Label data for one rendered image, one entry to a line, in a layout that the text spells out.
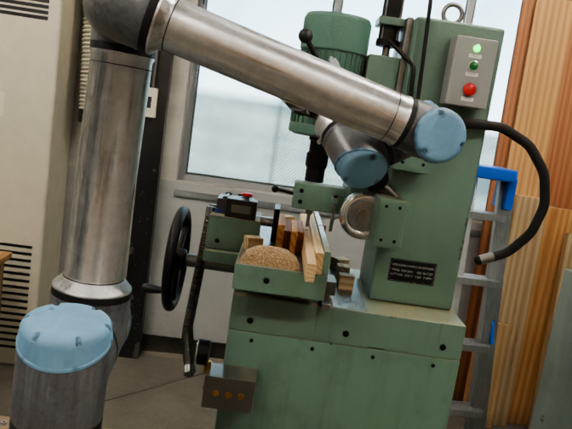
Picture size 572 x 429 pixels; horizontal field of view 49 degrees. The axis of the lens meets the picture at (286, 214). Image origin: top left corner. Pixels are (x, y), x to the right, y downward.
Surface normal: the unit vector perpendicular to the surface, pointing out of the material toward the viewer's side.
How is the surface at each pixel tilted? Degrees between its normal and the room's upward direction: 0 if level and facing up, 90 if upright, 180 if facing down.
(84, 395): 91
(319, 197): 90
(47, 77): 90
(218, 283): 90
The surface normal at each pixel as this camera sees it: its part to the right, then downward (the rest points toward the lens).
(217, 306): 0.05, 0.17
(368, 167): 0.22, 0.72
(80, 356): 0.61, 0.15
